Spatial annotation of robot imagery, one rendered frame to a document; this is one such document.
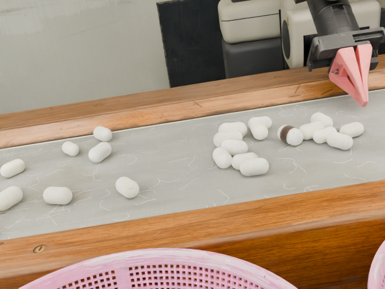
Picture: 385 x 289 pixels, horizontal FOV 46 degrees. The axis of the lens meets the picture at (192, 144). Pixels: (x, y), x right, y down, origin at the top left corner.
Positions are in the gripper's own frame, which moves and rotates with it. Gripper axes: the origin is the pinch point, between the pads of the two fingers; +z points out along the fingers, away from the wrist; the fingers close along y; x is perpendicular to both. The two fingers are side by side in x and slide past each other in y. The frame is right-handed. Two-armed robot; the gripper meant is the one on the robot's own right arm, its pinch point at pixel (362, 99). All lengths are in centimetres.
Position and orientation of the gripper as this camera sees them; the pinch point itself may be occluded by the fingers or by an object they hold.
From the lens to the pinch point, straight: 65.7
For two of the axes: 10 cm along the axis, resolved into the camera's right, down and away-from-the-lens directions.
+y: 9.9, -1.5, 0.0
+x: 0.7, 4.5, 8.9
